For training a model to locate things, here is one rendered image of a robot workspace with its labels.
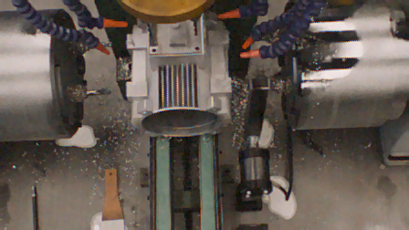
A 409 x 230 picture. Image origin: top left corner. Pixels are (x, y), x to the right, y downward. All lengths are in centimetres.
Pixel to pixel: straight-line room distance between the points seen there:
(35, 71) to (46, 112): 8
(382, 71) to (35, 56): 60
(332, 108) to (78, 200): 60
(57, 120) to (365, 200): 67
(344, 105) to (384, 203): 35
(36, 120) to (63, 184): 30
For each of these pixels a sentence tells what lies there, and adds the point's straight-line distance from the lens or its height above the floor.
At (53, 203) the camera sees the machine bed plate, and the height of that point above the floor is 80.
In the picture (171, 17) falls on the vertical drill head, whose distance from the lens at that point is 88.
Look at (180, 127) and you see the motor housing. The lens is 121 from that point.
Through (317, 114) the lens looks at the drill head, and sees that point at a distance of 109.
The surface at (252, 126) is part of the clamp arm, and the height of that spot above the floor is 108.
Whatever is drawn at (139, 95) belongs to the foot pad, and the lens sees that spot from 110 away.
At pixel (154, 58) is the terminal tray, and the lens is 106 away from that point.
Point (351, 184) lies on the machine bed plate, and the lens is 135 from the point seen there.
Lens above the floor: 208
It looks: 69 degrees down
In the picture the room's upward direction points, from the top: 5 degrees counter-clockwise
